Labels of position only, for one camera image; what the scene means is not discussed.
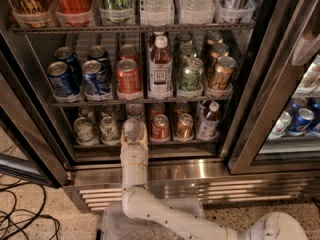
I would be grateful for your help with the orange can front middle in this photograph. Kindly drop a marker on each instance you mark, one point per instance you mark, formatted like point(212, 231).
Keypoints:
point(129, 80)

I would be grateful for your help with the clear plastic storage bin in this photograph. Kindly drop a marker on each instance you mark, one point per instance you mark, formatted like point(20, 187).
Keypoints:
point(117, 226)

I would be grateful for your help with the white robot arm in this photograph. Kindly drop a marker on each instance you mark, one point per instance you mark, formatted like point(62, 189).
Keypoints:
point(138, 202)

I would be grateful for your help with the blue pepsi can front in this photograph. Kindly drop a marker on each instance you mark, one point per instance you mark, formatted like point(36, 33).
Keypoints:
point(96, 81)

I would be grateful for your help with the tea bottle bottom shelf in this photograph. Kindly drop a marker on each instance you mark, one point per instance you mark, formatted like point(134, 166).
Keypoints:
point(208, 119)

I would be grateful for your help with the blue can rear left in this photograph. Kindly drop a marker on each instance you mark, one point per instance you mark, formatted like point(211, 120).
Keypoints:
point(66, 54)

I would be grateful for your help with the copper can bottom front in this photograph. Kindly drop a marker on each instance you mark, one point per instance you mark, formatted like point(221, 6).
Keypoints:
point(184, 127)

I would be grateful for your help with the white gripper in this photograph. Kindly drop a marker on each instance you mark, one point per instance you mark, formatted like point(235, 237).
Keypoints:
point(134, 154)

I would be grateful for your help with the silver green can rear left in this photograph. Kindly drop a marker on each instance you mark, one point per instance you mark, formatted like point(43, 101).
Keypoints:
point(89, 113)

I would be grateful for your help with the green can front middle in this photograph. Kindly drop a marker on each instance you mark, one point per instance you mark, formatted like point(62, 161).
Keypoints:
point(190, 81)

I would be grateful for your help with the clear water bottle top right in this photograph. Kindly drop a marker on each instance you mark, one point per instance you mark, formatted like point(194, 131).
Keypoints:
point(195, 11)

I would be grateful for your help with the red cola can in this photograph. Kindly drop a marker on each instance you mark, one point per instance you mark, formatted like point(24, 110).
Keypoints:
point(75, 12)

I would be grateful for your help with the clear water bottle front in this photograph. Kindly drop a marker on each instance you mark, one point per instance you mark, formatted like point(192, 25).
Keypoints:
point(132, 130)

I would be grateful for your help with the gold can rear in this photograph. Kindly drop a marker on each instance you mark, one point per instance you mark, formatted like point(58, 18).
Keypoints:
point(209, 39)

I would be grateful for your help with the top wire shelf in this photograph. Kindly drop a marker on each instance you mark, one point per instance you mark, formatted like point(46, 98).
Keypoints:
point(132, 28)

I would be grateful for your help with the wire shelf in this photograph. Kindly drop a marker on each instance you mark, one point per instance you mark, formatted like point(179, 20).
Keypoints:
point(132, 28)
point(140, 101)

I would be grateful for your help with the right glass fridge door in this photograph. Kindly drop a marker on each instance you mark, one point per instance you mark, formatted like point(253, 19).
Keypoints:
point(284, 41)

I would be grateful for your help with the green can top shelf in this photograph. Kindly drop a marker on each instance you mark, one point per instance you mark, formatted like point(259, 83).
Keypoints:
point(117, 11)

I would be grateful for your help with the copper can bottom rear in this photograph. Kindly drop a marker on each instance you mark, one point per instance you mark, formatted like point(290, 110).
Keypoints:
point(181, 107)

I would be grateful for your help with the silver green can bottom left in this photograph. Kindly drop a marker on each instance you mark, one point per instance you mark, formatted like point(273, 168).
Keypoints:
point(86, 135)

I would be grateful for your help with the middle wire shelf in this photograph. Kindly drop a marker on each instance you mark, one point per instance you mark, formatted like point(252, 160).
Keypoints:
point(140, 101)

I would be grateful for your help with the steel fridge base grille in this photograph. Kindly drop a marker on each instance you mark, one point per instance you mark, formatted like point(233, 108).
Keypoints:
point(92, 189)

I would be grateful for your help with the orange can rear middle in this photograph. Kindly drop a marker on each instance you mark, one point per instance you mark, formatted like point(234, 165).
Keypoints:
point(129, 51)

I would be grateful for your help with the orange can bottom front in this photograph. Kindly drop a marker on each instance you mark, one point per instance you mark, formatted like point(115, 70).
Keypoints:
point(160, 128)

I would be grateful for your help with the clear water bottle top left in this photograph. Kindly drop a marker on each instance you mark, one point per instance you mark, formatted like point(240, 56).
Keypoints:
point(156, 12)

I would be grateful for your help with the blue can front left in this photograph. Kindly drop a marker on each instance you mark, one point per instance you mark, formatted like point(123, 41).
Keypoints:
point(64, 85)

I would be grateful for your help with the brown tea bottle front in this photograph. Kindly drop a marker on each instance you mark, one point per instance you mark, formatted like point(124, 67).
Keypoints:
point(160, 69)

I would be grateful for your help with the copper can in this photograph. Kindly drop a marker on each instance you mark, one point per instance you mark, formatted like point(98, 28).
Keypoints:
point(181, 107)
point(184, 127)

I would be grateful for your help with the orange can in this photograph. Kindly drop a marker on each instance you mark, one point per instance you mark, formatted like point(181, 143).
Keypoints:
point(160, 128)
point(129, 80)
point(129, 51)
point(157, 108)

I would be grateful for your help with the gold can front middle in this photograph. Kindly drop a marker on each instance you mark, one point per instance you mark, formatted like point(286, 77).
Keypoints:
point(219, 81)

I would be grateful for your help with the left open fridge door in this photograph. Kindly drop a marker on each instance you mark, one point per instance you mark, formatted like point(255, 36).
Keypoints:
point(38, 127)

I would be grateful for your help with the white can right fridge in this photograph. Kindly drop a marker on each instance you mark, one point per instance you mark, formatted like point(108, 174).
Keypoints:
point(280, 126)

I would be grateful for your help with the silver green can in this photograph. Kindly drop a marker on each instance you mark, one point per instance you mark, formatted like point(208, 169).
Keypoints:
point(86, 135)
point(110, 110)
point(109, 131)
point(89, 113)

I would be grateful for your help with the tea bottle rear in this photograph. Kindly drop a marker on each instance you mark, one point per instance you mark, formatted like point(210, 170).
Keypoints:
point(152, 39)

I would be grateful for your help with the orange can bottom rear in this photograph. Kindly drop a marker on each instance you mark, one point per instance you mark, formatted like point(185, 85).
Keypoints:
point(157, 108)

